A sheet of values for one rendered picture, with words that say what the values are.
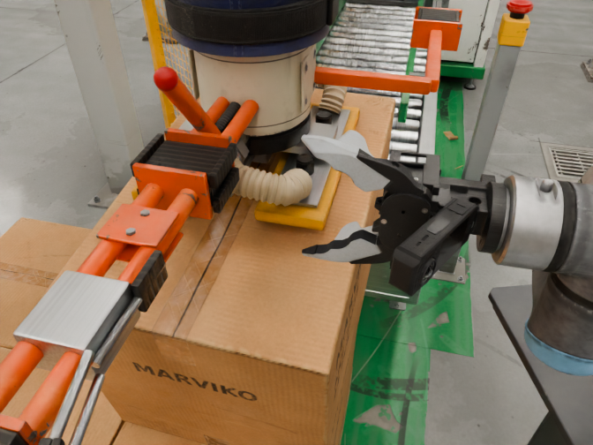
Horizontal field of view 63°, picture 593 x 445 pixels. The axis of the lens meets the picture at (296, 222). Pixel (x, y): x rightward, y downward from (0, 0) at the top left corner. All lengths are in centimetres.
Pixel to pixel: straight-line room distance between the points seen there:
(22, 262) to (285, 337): 96
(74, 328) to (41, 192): 233
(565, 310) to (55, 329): 47
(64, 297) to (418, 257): 29
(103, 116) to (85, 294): 189
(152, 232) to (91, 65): 176
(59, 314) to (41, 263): 100
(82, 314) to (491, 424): 146
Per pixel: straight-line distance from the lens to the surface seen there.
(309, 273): 67
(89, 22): 212
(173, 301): 67
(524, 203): 49
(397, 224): 49
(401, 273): 43
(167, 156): 57
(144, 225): 48
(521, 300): 99
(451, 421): 169
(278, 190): 62
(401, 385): 171
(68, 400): 37
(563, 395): 89
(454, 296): 201
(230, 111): 67
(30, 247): 149
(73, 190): 267
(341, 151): 46
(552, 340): 60
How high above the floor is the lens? 143
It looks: 40 degrees down
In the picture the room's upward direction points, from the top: straight up
